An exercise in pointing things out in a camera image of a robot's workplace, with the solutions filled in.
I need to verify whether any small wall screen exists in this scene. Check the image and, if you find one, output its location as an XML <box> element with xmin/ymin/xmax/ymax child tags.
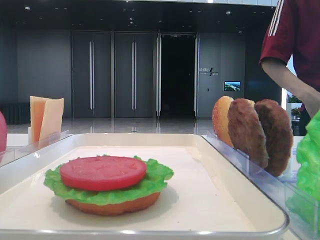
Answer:
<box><xmin>223</xmin><ymin>81</ymin><xmax>241</xmax><ymax>92</ymax></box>

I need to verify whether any cream metal tray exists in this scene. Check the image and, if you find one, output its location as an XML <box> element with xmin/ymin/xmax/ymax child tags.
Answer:
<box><xmin>0</xmin><ymin>133</ymin><xmax>290</xmax><ymax>240</ymax></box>

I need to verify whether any clear right rail strip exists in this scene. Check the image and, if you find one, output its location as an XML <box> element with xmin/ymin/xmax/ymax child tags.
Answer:
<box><xmin>203</xmin><ymin>131</ymin><xmax>320</xmax><ymax>240</ymax></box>

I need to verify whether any standing red tomato slice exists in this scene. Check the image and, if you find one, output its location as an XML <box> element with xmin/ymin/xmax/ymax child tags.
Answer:
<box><xmin>0</xmin><ymin>112</ymin><xmax>8</xmax><ymax>152</ymax></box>

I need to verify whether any person in red shirt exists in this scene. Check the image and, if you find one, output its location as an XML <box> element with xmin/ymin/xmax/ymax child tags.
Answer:
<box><xmin>259</xmin><ymin>0</ymin><xmax>320</xmax><ymax>117</ymax></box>

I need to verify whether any green lettuce leaf on tray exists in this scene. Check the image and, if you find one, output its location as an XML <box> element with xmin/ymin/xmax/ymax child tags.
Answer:
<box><xmin>43</xmin><ymin>158</ymin><xmax>174</xmax><ymax>206</ymax></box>

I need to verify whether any clear left rail strip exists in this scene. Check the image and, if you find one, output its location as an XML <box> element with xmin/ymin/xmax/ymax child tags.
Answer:
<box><xmin>0</xmin><ymin>130</ymin><xmax>71</xmax><ymax>167</ymax></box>

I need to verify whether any rear brown meat patty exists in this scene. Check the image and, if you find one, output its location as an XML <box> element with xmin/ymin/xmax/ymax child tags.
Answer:
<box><xmin>254</xmin><ymin>99</ymin><xmax>293</xmax><ymax>177</ymax></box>

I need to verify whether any front brown meat patty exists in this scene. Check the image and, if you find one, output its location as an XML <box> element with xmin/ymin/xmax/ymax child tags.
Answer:
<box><xmin>227</xmin><ymin>98</ymin><xmax>269</xmax><ymax>169</ymax></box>

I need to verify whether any brown meat patty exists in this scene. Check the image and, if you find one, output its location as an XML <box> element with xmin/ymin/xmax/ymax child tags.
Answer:
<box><xmin>254</xmin><ymin>99</ymin><xmax>293</xmax><ymax>177</ymax></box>
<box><xmin>227</xmin><ymin>98</ymin><xmax>269</xmax><ymax>169</ymax></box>

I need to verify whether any bottom bun on tray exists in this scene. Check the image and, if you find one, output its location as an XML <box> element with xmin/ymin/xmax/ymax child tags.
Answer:
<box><xmin>65</xmin><ymin>192</ymin><xmax>161</xmax><ymax>217</ymax></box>

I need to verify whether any standing green lettuce leaf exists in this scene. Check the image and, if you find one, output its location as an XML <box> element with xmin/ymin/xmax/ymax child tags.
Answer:
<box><xmin>286</xmin><ymin>113</ymin><xmax>320</xmax><ymax>224</ymax></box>

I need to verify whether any clear rail strip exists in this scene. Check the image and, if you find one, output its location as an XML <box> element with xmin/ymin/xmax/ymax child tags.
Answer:
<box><xmin>203</xmin><ymin>131</ymin><xmax>320</xmax><ymax>240</ymax></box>
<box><xmin>0</xmin><ymin>130</ymin><xmax>71</xmax><ymax>167</ymax></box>

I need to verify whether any red tomato slice on tray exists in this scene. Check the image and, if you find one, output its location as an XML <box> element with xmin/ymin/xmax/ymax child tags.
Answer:
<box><xmin>59</xmin><ymin>156</ymin><xmax>147</xmax><ymax>192</ymax></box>

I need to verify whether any orange cheese slice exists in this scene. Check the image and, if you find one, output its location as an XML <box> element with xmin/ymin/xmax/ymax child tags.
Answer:
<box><xmin>29</xmin><ymin>96</ymin><xmax>49</xmax><ymax>144</ymax></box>

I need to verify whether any pale yellow cheese slice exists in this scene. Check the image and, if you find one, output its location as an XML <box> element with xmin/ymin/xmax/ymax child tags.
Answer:
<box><xmin>39</xmin><ymin>98</ymin><xmax>64</xmax><ymax>141</ymax></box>

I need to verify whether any sesame bun top slice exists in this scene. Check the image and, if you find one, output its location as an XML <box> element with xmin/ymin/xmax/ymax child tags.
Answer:
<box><xmin>212</xmin><ymin>96</ymin><xmax>234</xmax><ymax>147</ymax></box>

